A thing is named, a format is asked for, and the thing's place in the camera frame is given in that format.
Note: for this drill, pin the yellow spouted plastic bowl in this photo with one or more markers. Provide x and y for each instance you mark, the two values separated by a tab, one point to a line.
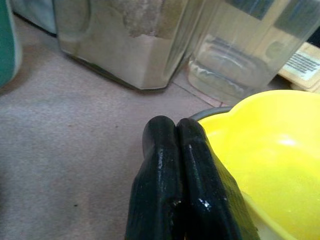
275	162

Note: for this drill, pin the brown powder jar pink lid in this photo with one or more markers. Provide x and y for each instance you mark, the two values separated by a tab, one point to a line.
125	50

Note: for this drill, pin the clear jar orange lid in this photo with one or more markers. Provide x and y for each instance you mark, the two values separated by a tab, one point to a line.
237	62

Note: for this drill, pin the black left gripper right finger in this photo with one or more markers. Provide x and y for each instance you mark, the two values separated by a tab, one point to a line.
212	200

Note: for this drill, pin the teal cup white rim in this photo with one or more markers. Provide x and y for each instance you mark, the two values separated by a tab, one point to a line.
8	45

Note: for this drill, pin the round steel dish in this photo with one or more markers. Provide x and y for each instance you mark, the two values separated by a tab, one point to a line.
207	112

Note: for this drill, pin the cream water ionizer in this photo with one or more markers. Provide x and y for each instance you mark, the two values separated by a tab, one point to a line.
305	75

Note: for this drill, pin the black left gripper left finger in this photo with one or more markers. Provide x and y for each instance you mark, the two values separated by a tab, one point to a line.
155	175

